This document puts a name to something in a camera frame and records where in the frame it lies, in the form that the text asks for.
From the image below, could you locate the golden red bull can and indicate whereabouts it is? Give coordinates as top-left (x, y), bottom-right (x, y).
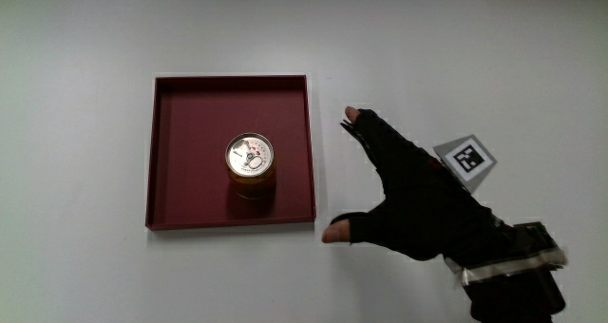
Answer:
top-left (224, 132), bottom-right (277, 200)

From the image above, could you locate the person's right hand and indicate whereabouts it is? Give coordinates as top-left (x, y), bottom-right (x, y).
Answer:
top-left (321, 105), bottom-right (517, 262)

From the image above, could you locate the person's right forearm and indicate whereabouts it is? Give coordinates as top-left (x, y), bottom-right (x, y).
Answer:
top-left (444, 220), bottom-right (569, 323)

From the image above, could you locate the dark red square plate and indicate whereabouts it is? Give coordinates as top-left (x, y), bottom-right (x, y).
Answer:
top-left (144, 74), bottom-right (318, 232)

